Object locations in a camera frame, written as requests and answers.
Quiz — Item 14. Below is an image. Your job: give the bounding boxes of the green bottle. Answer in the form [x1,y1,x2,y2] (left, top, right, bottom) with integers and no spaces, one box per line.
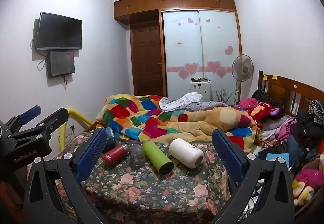
[142,140,175,174]

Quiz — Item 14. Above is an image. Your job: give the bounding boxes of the television cable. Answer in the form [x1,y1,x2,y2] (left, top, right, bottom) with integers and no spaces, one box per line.
[31,34,48,70]

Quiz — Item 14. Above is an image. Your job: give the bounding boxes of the standing fan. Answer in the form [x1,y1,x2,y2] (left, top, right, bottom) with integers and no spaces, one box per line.
[232,54,254,106]

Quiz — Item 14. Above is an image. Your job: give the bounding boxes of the red flask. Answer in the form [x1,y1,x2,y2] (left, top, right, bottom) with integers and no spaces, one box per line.
[102,145,129,166]

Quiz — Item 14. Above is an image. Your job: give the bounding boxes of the purple clothes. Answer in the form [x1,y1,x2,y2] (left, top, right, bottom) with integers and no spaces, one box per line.
[277,117,297,142]

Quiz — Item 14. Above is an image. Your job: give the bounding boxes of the brown wooden door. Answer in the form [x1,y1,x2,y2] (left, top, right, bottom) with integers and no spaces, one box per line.
[130,23,164,97]

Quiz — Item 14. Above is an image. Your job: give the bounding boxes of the black bag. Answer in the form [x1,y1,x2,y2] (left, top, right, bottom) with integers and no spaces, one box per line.
[252,89,273,106]

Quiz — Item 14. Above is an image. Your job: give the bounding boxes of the small white cabinet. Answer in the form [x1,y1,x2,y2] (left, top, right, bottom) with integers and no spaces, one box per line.
[190,80,212,102]

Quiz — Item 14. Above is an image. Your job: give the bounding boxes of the wardrobe with heart stickers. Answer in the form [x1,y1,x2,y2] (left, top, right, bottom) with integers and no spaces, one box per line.
[159,9,243,107]

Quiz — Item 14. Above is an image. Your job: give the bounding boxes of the white bottle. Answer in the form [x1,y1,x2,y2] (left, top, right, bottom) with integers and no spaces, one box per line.
[168,138,204,169]

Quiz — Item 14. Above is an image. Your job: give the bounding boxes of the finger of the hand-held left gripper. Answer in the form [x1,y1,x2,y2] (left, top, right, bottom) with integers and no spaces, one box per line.
[4,105,42,136]
[10,108,69,145]

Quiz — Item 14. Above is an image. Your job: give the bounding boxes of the black clothes pile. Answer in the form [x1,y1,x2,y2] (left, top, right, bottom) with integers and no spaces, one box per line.
[296,100,324,145]

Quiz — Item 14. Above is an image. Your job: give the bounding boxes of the grey striped cloth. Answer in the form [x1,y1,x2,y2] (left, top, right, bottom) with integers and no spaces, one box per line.
[159,92,228,112]

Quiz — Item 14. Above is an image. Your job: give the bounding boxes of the wooden overhead cabinets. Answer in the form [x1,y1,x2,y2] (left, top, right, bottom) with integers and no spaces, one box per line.
[114,0,237,27]

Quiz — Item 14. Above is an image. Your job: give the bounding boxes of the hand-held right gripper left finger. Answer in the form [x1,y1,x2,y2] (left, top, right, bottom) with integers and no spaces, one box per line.
[23,128,109,224]

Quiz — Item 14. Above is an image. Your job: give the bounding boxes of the floral bed sheet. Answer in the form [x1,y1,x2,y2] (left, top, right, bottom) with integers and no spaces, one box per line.
[54,130,259,224]

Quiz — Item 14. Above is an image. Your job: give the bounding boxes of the yellow pipe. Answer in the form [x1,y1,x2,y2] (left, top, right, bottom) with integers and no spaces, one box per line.
[59,107,93,151]

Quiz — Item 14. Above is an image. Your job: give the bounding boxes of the wooden headboard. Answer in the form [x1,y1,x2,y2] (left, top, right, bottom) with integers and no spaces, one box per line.
[258,70,324,119]

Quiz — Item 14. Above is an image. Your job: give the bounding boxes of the pink cloth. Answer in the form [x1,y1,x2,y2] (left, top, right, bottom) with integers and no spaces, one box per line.
[237,98,259,111]

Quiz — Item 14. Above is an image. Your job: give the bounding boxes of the yellow white plush toy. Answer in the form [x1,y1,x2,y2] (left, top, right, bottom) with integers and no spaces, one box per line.
[291,180,316,206]

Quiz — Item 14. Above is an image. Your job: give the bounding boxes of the blue book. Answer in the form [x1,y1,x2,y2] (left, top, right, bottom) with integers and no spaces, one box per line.
[265,153,290,162]

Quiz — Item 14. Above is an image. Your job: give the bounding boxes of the pink plush toy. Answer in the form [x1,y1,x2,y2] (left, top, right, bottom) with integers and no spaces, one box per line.
[295,168,324,188]

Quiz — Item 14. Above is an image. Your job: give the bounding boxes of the small grey wall monitor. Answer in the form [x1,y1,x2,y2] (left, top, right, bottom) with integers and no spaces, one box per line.
[47,50,76,78]

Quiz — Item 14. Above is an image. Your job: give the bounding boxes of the red plush toy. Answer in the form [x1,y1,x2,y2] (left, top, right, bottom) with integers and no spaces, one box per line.
[247,102,284,123]

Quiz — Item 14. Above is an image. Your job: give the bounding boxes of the spiky potted plant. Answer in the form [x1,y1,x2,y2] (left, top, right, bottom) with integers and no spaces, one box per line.
[215,87,235,107]

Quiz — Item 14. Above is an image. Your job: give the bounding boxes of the black wall television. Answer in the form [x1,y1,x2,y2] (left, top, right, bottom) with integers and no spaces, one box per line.
[36,12,83,51]

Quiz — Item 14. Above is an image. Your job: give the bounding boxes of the clear glass cup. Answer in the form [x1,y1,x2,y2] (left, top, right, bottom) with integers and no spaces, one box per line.
[129,143,147,169]

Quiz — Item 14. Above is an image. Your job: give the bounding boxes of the colourful patchwork blanket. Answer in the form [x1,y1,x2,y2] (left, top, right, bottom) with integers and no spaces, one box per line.
[95,94,264,153]

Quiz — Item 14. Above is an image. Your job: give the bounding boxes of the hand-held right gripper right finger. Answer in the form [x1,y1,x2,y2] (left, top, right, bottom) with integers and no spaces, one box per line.
[210,128,295,224]

